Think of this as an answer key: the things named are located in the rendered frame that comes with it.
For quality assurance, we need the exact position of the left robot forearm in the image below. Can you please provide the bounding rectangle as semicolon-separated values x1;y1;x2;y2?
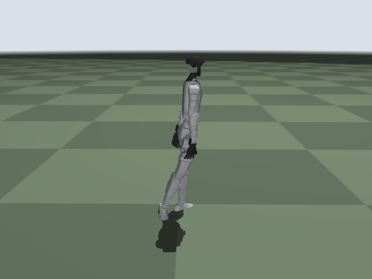
177;106;185;126

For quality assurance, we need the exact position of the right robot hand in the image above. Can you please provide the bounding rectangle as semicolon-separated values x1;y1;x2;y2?
184;138;197;159

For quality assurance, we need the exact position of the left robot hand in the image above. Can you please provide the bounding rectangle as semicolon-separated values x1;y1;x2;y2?
172;124;180;148

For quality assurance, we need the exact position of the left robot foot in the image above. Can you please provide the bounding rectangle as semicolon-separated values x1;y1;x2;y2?
173;203;193;212

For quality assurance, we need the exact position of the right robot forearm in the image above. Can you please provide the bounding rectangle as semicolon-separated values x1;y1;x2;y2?
188;112;199;144

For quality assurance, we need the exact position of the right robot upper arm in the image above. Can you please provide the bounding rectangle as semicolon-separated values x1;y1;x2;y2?
188;84;200;118

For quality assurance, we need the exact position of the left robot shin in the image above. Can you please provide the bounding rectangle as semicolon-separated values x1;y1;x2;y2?
176;167;188;206

